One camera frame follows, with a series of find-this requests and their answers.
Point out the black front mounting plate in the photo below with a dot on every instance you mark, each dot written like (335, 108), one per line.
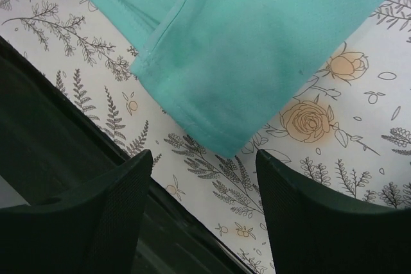
(47, 145)

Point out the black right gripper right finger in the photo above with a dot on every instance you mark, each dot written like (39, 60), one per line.
(314, 229)

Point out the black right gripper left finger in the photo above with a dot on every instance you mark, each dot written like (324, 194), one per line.
(93, 228)

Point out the floral table cloth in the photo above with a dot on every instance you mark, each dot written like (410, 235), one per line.
(348, 128)

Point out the teal t shirt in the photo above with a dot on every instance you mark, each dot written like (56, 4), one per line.
(223, 68)

